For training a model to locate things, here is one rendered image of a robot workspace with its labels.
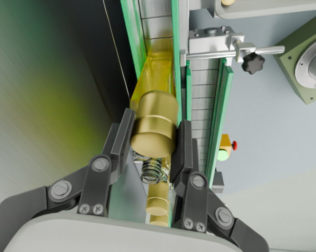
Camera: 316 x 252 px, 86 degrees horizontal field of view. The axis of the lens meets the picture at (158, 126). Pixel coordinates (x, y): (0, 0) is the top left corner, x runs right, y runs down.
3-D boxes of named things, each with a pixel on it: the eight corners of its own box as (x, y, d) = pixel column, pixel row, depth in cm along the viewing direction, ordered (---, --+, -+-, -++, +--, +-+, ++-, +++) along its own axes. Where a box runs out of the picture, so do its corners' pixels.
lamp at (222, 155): (215, 148, 65) (217, 155, 63) (228, 148, 64) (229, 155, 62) (214, 156, 68) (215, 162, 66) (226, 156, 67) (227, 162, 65)
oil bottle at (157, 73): (147, 52, 37) (123, 111, 22) (172, 49, 36) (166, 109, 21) (151, 76, 41) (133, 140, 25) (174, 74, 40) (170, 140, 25)
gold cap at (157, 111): (141, 85, 14) (129, 126, 11) (183, 94, 14) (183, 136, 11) (137, 115, 16) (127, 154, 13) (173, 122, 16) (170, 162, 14)
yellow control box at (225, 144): (210, 133, 70) (212, 146, 64) (229, 132, 69) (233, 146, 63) (208, 144, 74) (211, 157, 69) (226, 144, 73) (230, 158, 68)
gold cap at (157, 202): (147, 179, 28) (142, 206, 25) (168, 180, 28) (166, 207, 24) (150, 190, 30) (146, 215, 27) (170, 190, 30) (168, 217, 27)
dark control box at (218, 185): (205, 170, 88) (207, 185, 82) (221, 170, 87) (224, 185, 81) (204, 178, 93) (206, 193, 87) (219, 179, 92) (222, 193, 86)
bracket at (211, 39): (187, 27, 39) (188, 36, 34) (230, 22, 38) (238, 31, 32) (187, 43, 41) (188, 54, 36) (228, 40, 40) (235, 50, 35)
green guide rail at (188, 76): (185, 59, 37) (186, 75, 31) (190, 58, 37) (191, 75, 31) (187, 251, 153) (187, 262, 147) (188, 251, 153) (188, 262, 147)
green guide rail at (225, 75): (220, 56, 36) (228, 72, 30) (225, 55, 36) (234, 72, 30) (195, 252, 152) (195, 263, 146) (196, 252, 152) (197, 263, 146)
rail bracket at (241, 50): (179, 37, 34) (179, 61, 25) (269, 28, 32) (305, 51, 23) (180, 52, 36) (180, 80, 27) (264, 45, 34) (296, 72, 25)
